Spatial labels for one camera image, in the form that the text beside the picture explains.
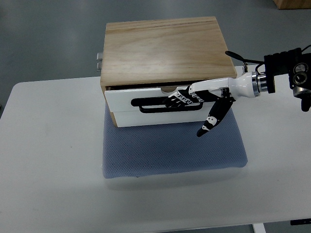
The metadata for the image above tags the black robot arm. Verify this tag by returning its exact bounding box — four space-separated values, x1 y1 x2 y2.
225 45 311 112

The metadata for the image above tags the blue-grey foam cushion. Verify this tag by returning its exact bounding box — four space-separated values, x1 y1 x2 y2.
103 109 248 179

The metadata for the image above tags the wooden drawer cabinet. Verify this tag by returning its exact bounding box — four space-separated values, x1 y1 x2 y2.
101 17 237 127

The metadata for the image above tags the white lower drawer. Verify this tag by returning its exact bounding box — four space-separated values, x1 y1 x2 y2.
111 102 214 127

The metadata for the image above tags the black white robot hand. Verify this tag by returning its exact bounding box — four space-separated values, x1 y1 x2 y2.
163 72 266 137

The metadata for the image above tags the cardboard box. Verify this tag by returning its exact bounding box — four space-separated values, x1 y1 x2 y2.
273 0 311 10

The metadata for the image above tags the white table leg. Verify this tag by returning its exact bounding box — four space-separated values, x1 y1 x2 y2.
252 223 266 233

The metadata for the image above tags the black table control panel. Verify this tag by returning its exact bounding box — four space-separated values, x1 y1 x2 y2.
290 218 311 226

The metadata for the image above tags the metal clamp behind cabinet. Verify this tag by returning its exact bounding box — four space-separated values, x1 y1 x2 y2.
96 52 103 71

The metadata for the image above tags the white drawer black handle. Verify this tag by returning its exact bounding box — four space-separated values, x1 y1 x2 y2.
104 87 216 117

